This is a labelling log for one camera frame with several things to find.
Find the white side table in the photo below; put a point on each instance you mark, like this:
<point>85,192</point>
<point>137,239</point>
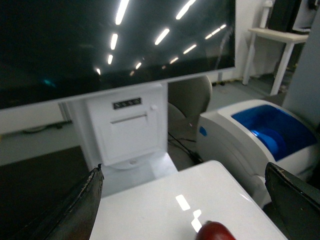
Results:
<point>274,44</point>

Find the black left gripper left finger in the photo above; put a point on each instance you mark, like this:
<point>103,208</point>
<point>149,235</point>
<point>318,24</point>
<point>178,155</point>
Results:
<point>73,217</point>

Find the grey chair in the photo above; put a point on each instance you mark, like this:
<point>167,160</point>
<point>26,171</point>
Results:
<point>187,99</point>

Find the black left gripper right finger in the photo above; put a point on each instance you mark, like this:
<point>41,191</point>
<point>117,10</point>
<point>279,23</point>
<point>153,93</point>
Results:
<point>296,202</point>

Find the dark red mango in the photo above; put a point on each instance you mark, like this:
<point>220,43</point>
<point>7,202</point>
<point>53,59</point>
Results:
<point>213,230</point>

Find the white checkout scale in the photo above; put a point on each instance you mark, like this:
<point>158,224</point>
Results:
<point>177,206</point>

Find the white checkout touchscreen kiosk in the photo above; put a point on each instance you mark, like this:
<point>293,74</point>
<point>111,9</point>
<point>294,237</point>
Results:
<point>109,62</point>

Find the white blue label printer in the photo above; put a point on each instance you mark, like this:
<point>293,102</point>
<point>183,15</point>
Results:
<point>244,137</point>

